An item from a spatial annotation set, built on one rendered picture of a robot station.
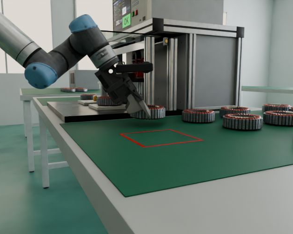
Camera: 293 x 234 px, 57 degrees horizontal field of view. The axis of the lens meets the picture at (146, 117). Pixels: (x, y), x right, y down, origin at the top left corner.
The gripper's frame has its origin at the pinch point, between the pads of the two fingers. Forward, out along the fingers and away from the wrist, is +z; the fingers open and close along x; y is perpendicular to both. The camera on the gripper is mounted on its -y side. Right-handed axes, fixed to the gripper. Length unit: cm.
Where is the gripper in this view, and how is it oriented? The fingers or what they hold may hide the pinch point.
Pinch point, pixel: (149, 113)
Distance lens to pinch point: 86.7
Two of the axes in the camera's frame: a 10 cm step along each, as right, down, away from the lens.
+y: -8.3, 5.6, -0.2
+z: 5.5, 8.2, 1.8
